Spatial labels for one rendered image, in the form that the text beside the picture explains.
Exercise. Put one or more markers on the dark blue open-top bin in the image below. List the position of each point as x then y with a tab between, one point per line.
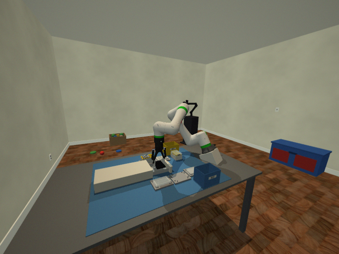
206	175

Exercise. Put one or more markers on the blue flat mat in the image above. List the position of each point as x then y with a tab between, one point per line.
112	207

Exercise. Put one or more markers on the yellow open-top bin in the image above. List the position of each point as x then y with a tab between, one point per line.
170	146

